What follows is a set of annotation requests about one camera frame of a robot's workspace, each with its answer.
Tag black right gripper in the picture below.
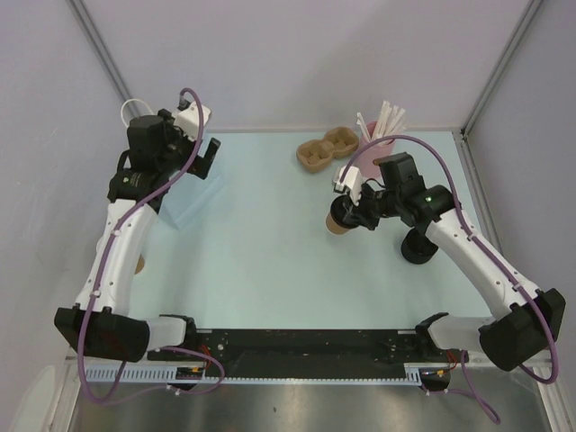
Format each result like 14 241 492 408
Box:
344 181 402 231

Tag light blue paper bag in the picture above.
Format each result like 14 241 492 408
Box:
120 98 225 231

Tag single brown paper cup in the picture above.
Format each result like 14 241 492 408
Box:
325 213 353 235

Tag brown paper cups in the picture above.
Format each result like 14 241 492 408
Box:
134 255 145 275

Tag single black cup lid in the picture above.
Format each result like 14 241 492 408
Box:
329 195 358 230

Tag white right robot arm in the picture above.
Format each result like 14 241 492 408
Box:
327 153 566 372

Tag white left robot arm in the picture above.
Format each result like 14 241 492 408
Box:
54 104 220 362

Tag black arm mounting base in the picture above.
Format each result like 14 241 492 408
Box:
148 329 461 376

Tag pink straw holder cup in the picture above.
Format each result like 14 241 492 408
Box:
355 140 394 180

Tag stacked black cup lids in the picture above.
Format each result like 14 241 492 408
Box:
400 229 438 265

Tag white wrapped straws bundle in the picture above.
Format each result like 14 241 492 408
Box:
356 100 406 142

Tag brown pulp carrier stack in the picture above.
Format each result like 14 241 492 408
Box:
296 127 359 174

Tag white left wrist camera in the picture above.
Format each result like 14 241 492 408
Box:
172 102 200 140

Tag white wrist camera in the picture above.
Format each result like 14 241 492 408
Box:
332 166 364 206
172 102 200 140

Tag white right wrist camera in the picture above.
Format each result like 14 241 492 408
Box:
332 166 364 206

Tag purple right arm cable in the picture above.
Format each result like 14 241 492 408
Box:
339 134 561 424

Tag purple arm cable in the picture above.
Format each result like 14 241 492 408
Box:
76 86 226 406
339 134 561 424

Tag white slotted cable duct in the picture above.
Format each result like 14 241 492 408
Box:
83 362 451 388

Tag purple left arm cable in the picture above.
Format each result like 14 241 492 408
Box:
76 86 226 406

